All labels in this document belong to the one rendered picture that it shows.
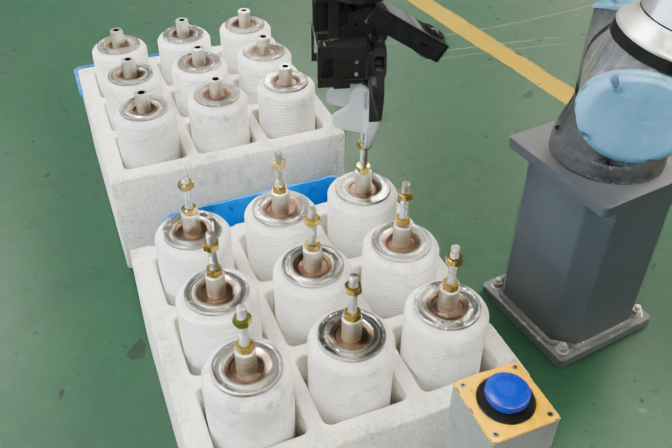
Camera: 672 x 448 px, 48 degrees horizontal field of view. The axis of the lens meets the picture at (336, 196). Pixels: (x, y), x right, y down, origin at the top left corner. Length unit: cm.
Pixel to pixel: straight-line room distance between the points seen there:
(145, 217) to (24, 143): 50
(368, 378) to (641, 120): 38
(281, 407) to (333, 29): 42
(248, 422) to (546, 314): 53
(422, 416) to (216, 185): 56
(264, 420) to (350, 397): 10
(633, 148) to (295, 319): 42
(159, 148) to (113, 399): 38
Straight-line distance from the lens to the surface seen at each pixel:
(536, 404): 72
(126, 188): 121
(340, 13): 87
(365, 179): 100
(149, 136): 120
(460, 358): 87
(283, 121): 125
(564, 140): 102
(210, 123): 122
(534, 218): 110
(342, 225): 101
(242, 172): 124
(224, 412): 79
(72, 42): 206
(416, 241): 94
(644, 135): 83
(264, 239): 97
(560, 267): 109
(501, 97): 177
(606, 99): 81
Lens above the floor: 87
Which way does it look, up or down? 38 degrees down
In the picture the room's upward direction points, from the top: 1 degrees clockwise
